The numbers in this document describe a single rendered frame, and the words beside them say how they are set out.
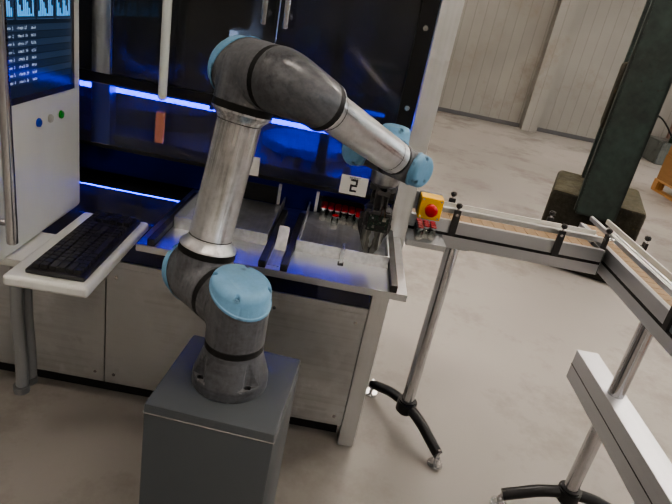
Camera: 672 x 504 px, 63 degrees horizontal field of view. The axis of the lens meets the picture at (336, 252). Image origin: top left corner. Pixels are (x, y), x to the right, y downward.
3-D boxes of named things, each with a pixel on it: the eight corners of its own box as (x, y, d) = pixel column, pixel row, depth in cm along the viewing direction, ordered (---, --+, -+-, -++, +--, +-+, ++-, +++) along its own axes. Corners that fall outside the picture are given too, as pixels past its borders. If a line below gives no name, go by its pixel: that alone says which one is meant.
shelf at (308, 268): (192, 194, 184) (192, 188, 183) (397, 234, 185) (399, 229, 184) (135, 250, 140) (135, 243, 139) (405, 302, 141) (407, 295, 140)
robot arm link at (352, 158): (376, 142, 123) (406, 141, 130) (341, 128, 130) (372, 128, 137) (369, 176, 126) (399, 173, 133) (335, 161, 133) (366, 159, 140)
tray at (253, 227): (207, 191, 183) (208, 181, 182) (284, 206, 184) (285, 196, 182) (173, 227, 152) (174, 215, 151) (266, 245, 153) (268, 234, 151)
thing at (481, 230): (400, 238, 187) (411, 195, 181) (398, 223, 201) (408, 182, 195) (597, 277, 188) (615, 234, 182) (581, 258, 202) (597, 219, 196)
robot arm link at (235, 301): (226, 363, 100) (234, 298, 95) (187, 327, 108) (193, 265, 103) (278, 344, 108) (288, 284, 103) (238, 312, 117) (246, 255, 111)
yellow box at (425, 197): (415, 210, 180) (420, 189, 177) (436, 214, 180) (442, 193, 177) (416, 218, 173) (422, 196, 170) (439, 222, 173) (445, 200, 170)
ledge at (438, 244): (402, 229, 191) (404, 224, 190) (439, 236, 191) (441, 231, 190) (405, 244, 178) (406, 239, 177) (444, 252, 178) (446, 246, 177)
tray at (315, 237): (308, 211, 184) (309, 201, 182) (384, 226, 184) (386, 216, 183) (294, 251, 153) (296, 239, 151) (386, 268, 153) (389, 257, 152)
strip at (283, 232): (276, 244, 155) (279, 224, 152) (287, 246, 155) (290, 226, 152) (267, 264, 142) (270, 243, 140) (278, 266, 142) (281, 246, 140)
